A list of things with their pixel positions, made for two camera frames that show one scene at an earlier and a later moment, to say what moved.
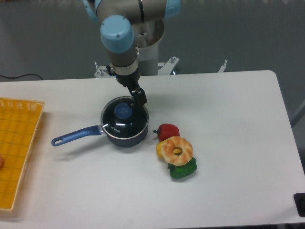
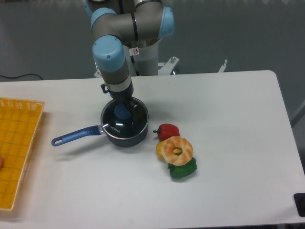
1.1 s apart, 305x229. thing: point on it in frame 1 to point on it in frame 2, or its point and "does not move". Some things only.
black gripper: [139, 94] to [123, 97]
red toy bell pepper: [166, 131] does not move
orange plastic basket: [20, 123] does not move
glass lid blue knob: [122, 119] does not move
